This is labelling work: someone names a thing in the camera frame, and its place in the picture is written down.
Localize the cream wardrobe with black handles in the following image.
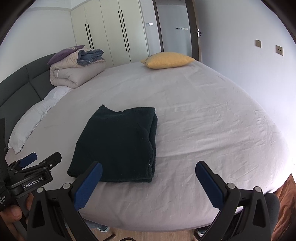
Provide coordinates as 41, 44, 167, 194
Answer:
70, 1, 161, 67

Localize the black cable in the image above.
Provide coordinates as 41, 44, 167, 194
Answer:
101, 232, 135, 241

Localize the white pillow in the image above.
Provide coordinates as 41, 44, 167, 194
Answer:
8, 86, 72, 154

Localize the white bed sheet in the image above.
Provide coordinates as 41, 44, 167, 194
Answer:
6, 62, 289, 232

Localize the brown patterned curtain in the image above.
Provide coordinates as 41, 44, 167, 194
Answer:
271, 174, 295, 240

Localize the black door handle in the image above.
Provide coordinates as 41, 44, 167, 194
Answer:
193, 29, 203, 38

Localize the dark brown door frame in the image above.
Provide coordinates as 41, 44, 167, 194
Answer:
152, 1, 202, 62

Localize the purple cushion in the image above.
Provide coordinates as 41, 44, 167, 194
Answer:
47, 45, 85, 65

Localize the yellow pillow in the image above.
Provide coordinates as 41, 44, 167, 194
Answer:
140, 52, 195, 69

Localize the wall switch plate near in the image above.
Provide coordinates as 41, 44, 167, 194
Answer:
276, 45, 283, 56

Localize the person's left hand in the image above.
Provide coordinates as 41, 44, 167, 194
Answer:
1, 193, 34, 226

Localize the blue grey folded blanket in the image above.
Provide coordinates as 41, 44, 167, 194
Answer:
77, 49, 104, 66

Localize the folded beige duvet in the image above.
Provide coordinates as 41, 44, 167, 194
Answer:
49, 49, 106, 89

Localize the wall switch plate far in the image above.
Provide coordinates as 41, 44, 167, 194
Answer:
255, 40, 261, 48

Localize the dark green upholstered headboard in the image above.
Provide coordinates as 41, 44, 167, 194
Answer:
0, 54, 54, 143

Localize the wall switch plate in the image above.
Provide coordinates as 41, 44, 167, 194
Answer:
276, 45, 283, 56
255, 40, 261, 48

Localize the dark green knit sweater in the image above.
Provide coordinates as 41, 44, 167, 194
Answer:
67, 105, 158, 183

